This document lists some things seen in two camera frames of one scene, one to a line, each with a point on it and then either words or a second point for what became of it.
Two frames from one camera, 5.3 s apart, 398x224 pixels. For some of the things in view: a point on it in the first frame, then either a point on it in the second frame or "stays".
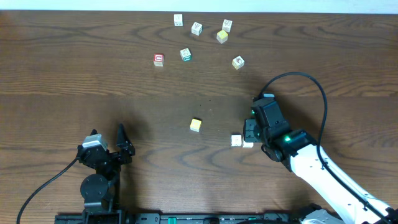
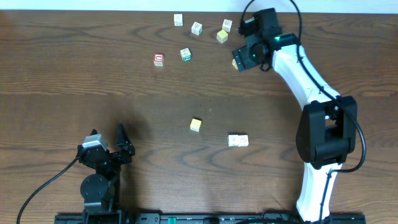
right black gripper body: (253, 134) -> (250, 56)
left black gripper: (109, 155) stays
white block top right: (227, 25) stays
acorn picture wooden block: (237, 62) stays
